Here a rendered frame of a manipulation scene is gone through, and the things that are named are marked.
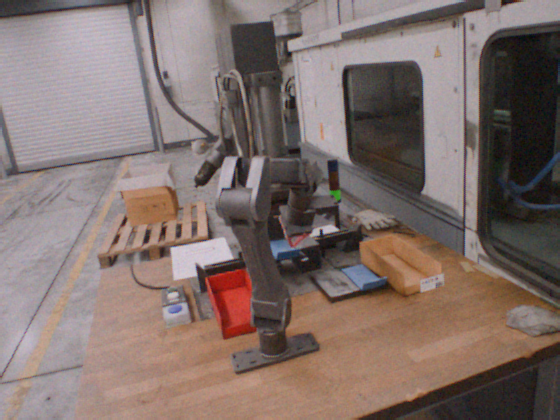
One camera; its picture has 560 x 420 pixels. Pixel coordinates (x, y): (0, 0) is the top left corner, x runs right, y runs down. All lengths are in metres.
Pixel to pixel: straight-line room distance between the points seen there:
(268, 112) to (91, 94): 9.38
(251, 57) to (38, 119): 9.62
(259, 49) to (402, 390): 0.95
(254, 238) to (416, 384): 0.43
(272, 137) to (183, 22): 9.33
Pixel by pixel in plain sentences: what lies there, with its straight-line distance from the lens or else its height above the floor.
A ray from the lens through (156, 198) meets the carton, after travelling 4.61.
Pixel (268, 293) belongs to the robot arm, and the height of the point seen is 1.07.
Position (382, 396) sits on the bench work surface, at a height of 0.90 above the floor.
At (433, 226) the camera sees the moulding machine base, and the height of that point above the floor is 0.89.
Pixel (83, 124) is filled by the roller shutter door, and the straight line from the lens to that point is 10.60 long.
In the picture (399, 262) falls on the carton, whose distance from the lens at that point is 1.41.
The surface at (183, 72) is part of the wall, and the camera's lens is 10.45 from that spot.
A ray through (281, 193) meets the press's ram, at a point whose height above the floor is 1.17.
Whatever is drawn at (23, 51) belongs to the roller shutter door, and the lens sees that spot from 10.81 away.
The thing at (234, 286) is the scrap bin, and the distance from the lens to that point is 1.35.
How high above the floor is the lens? 1.52
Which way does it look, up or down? 18 degrees down
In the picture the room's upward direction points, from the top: 7 degrees counter-clockwise
